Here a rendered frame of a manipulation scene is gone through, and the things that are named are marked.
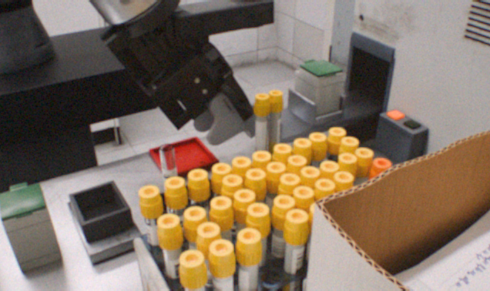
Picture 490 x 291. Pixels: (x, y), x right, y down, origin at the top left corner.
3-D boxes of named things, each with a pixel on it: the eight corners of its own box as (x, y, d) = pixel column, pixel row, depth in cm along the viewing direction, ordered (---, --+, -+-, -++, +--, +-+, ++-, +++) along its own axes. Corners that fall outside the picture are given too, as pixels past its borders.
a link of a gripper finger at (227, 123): (221, 160, 54) (181, 110, 48) (258, 128, 55) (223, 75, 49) (233, 173, 52) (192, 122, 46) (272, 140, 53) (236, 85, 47)
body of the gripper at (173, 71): (157, 107, 51) (90, 27, 43) (214, 59, 52) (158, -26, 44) (182, 136, 45) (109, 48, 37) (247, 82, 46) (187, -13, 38)
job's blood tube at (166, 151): (180, 226, 46) (170, 142, 40) (186, 234, 45) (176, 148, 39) (169, 231, 45) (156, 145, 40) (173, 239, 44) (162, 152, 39)
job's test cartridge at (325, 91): (317, 103, 61) (320, 60, 58) (338, 117, 58) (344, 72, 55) (292, 109, 60) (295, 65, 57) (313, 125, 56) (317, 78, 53)
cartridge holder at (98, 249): (115, 196, 50) (110, 171, 48) (145, 245, 44) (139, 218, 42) (69, 212, 48) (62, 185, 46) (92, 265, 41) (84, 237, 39)
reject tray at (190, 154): (196, 141, 61) (196, 135, 60) (219, 165, 56) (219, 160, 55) (149, 154, 58) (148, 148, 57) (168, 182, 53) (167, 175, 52)
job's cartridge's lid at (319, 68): (320, 61, 58) (320, 57, 58) (343, 73, 55) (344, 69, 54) (295, 66, 57) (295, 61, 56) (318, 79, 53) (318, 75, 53)
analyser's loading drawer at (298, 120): (366, 98, 68) (370, 65, 65) (397, 115, 63) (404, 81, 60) (249, 130, 59) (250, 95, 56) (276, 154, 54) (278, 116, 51)
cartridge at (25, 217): (55, 229, 45) (38, 177, 42) (63, 259, 42) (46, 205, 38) (15, 242, 44) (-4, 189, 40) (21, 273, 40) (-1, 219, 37)
